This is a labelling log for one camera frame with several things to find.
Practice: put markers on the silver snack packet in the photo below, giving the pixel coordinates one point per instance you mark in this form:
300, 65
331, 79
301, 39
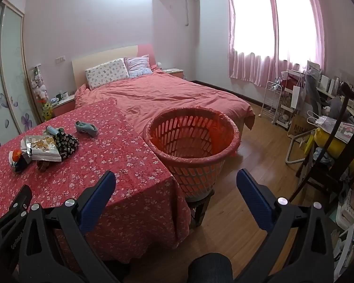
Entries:
42, 149

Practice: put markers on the white patterned pillow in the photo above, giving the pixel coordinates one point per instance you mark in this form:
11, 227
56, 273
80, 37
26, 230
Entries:
106, 73

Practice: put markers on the dark wooden stool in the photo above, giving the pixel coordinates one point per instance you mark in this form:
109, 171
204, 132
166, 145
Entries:
200, 209

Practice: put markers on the flower print wardrobe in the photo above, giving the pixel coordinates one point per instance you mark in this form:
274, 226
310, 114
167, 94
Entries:
8, 79

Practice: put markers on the brown wrapper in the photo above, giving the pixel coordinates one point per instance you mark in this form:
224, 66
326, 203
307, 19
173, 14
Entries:
42, 165

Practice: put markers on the wooden bed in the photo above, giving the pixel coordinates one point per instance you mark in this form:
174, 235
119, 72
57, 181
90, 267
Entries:
106, 57

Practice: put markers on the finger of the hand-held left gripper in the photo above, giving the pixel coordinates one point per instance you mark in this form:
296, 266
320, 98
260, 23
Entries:
17, 203

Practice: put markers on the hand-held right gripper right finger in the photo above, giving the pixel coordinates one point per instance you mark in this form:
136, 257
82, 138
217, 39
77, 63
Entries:
253, 197

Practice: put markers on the tall white paper bag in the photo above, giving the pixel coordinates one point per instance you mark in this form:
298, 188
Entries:
298, 94

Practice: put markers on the hanging plush toys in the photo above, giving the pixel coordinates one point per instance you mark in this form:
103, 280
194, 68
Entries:
41, 88

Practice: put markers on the dark blue packet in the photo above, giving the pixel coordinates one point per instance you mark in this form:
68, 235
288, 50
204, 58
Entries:
22, 164

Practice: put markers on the pink plastic basket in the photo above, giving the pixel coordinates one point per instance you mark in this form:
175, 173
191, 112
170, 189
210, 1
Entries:
194, 178

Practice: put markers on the white tube frame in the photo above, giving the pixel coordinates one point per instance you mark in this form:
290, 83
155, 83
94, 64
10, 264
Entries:
289, 153

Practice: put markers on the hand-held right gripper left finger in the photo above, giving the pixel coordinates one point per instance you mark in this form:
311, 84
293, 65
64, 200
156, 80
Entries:
97, 205

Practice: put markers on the grey jacket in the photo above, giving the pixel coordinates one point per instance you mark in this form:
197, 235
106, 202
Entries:
312, 94

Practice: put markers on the dark wooden chair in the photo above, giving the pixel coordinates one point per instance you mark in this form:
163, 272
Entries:
349, 90

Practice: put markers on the grey sock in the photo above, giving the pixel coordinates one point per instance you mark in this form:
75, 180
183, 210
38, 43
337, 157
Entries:
85, 128
53, 129

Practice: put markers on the brown paper bag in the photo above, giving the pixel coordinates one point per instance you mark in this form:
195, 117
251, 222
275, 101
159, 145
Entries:
298, 126

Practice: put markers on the purple striped pillow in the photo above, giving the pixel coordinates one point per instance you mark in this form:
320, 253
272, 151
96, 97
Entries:
137, 64

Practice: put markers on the person's leg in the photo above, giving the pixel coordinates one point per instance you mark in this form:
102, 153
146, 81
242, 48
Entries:
209, 268

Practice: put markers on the yellow cushion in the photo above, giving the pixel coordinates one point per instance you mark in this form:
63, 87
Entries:
346, 153

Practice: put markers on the white air conditioner pipe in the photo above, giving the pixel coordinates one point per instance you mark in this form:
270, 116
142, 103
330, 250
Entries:
191, 6

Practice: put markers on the black floral cloth pouch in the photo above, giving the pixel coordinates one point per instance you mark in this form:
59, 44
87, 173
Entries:
67, 144

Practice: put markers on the yellow paper bag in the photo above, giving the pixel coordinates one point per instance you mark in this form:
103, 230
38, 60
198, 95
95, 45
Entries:
308, 144

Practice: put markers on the pink curtain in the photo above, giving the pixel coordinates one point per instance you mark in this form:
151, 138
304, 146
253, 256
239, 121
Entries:
247, 59
301, 53

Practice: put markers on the wall switch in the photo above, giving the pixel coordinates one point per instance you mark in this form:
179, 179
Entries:
60, 59

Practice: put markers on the orange packet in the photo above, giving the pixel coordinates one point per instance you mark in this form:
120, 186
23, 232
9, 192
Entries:
16, 155

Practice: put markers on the pink white nightstand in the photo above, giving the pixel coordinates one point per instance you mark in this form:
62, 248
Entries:
63, 106
174, 72

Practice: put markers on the red floral tablecloth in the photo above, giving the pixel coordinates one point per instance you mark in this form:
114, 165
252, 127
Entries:
106, 153

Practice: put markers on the white shelf cart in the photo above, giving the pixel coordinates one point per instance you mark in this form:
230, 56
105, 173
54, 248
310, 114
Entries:
286, 118

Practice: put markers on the white plastic crate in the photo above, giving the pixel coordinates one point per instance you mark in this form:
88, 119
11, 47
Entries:
348, 215

